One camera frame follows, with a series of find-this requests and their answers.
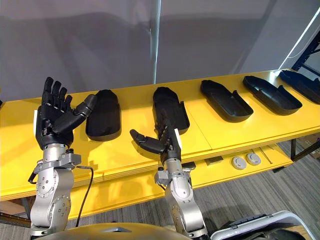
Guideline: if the black shelf leg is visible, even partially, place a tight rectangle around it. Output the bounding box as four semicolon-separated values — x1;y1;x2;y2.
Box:
289;137;297;161

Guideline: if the grey vertical pole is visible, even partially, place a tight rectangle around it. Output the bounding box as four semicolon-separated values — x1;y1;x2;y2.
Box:
149;0;162;85

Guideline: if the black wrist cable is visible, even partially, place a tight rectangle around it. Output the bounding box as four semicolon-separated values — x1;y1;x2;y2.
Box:
74;163;95;225

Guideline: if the black plastic housing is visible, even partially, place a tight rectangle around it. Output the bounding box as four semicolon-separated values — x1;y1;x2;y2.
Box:
278;69;320;105
200;79;254;123
85;89;123;142
152;86;190;134
242;75;303;116

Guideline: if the dark blue metal rack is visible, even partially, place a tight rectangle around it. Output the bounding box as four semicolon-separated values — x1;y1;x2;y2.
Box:
289;41;320;81

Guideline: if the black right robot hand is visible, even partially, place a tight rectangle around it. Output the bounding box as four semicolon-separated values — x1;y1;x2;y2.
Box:
129;109;182;161

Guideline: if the round grey disc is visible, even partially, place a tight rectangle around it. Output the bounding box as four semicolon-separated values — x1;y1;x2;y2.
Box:
245;152;262;166
231;156;247;170

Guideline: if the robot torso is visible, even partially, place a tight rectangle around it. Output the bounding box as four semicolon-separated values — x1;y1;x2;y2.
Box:
29;222;181;240

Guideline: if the white plastic box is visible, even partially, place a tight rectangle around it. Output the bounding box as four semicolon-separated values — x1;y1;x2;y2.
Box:
209;210;316;240

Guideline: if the yellow lower shelf board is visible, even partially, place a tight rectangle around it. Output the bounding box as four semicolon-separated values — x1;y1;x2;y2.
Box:
66;143;293;221

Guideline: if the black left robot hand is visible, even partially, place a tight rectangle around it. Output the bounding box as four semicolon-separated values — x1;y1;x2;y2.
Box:
33;76;98;151

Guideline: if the yellow shelf board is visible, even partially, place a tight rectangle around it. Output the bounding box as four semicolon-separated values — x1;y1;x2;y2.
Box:
0;68;320;201
66;143;293;221

